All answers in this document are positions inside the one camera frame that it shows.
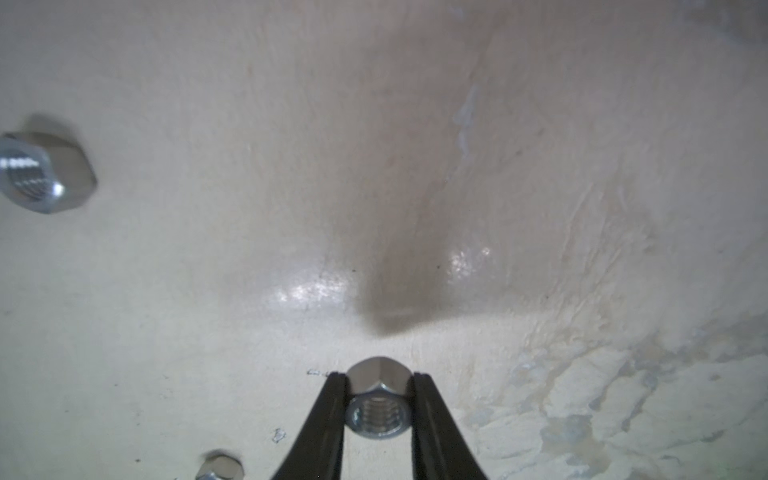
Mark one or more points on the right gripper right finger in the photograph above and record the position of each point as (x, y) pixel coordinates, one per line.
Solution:
(439, 451)

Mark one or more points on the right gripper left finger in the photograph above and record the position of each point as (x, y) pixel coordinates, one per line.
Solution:
(317, 451)

